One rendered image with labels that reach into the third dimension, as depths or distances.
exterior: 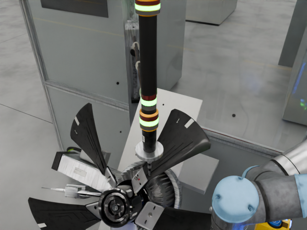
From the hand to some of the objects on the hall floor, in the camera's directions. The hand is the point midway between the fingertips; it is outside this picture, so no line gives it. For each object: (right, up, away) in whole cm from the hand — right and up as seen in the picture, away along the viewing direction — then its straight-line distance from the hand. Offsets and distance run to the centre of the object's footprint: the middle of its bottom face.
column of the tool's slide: (-27, -49, +138) cm, 149 cm away
